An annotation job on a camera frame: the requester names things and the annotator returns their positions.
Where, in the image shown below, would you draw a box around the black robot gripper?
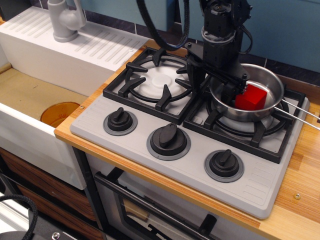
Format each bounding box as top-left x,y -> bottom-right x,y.
185,34 -> 249,105

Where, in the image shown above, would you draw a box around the red wooden cube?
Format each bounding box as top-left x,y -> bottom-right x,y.
234,84 -> 267,111

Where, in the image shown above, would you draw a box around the stainless steel pan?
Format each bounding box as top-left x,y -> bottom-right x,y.
210,63 -> 320,130

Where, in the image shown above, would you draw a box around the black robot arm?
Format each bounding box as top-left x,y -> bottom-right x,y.
185,0 -> 252,104

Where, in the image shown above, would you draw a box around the middle black stove knob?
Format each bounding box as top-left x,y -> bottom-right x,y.
146,123 -> 191,161

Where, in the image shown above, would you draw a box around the black stove knob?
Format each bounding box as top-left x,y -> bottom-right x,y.
103,107 -> 138,136
146,123 -> 191,161
204,149 -> 245,183

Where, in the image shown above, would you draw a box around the right black stove knob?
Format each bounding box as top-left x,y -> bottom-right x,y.
204,149 -> 245,183

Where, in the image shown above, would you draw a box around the left black stove knob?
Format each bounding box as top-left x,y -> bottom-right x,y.
103,107 -> 138,136

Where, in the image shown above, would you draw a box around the grey toy stove top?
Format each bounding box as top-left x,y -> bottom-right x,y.
69,47 -> 311,220

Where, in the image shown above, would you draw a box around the black right burner grate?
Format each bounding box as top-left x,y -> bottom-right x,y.
183,89 -> 302,164

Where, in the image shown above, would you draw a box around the black burner grate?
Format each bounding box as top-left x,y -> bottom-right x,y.
183,89 -> 302,164
103,48 -> 200,127

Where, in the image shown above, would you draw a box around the black left burner grate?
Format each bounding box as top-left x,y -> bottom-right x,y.
103,48 -> 200,127

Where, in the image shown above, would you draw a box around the oven door with window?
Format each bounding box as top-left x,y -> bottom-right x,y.
87,155 -> 263,240

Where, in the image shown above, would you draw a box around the grey toy faucet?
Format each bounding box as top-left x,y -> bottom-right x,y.
47,0 -> 86,43

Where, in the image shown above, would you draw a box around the orange translucent plate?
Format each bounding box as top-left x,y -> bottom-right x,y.
40,102 -> 80,128

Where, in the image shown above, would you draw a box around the white toy sink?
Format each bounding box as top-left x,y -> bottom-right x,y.
0,6 -> 147,190

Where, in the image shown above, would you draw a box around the wooden drawer fronts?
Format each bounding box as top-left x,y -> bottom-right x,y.
0,149 -> 106,240

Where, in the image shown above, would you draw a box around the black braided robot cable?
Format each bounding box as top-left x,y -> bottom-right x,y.
136,0 -> 191,52

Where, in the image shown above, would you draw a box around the black oven door handle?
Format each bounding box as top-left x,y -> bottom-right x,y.
94,168 -> 217,240

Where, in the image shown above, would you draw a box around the black braided foreground cable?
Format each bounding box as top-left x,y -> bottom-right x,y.
0,194 -> 38,240

